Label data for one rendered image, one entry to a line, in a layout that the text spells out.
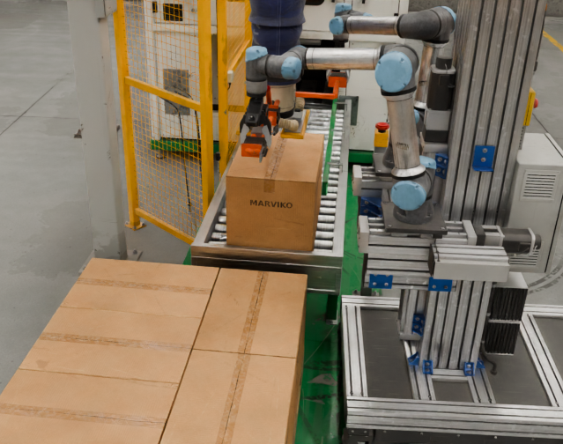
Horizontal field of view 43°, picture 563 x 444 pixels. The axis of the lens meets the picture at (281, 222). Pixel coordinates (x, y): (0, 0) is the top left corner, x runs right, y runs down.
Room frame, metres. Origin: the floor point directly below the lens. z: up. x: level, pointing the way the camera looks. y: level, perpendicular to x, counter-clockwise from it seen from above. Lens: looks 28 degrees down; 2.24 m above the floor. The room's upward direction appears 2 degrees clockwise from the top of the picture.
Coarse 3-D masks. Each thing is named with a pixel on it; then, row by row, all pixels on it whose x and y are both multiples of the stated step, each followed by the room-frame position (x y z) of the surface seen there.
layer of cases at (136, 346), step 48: (96, 288) 2.57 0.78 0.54; (144, 288) 2.58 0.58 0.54; (192, 288) 2.59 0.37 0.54; (240, 288) 2.60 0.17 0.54; (288, 288) 2.61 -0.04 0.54; (48, 336) 2.23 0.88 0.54; (96, 336) 2.23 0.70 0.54; (144, 336) 2.24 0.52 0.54; (192, 336) 2.25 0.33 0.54; (240, 336) 2.26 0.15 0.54; (288, 336) 2.27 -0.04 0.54; (48, 384) 1.95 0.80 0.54; (96, 384) 1.96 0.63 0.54; (144, 384) 1.96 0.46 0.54; (192, 384) 1.97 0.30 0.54; (240, 384) 1.98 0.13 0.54; (288, 384) 1.99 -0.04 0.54; (0, 432) 1.71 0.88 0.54; (48, 432) 1.72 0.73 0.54; (96, 432) 1.73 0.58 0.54; (144, 432) 1.73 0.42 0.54; (192, 432) 1.74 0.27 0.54; (240, 432) 1.75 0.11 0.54; (288, 432) 1.87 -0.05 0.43
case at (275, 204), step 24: (240, 144) 3.26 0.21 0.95; (288, 144) 3.27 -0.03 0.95; (312, 144) 3.28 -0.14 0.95; (240, 168) 2.96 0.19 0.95; (264, 168) 2.97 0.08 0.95; (288, 168) 2.98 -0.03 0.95; (312, 168) 2.99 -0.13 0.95; (240, 192) 2.88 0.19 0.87; (264, 192) 2.86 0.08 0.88; (288, 192) 2.85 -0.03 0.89; (312, 192) 2.84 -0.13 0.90; (240, 216) 2.88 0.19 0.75; (264, 216) 2.86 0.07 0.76; (288, 216) 2.85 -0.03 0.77; (312, 216) 2.84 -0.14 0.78; (240, 240) 2.88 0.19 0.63; (264, 240) 2.86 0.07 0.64; (288, 240) 2.85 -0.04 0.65; (312, 240) 2.84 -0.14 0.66
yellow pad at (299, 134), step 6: (306, 114) 3.12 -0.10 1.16; (306, 120) 3.04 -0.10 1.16; (300, 126) 2.94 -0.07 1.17; (306, 126) 2.98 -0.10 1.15; (282, 132) 2.88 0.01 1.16; (288, 132) 2.88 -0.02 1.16; (294, 132) 2.88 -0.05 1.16; (300, 132) 2.88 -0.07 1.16; (294, 138) 2.85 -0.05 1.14; (300, 138) 2.85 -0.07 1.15
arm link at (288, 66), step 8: (272, 56) 2.42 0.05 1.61; (280, 56) 2.41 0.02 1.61; (288, 56) 2.41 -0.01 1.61; (296, 56) 2.46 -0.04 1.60; (272, 64) 2.39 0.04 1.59; (280, 64) 2.38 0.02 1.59; (288, 64) 2.38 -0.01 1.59; (296, 64) 2.38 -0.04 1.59; (272, 72) 2.39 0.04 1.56; (280, 72) 2.38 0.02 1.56; (288, 72) 2.37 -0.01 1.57; (296, 72) 2.38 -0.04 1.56
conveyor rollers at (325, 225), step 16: (320, 112) 4.99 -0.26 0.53; (320, 128) 4.64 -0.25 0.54; (336, 128) 4.63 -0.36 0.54; (336, 144) 4.35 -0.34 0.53; (336, 160) 4.08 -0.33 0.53; (336, 176) 3.82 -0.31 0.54; (336, 192) 3.63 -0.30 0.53; (224, 208) 3.35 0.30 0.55; (320, 208) 3.39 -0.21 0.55; (224, 224) 3.24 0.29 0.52; (320, 224) 3.21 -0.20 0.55; (224, 240) 3.05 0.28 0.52; (320, 240) 3.03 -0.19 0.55
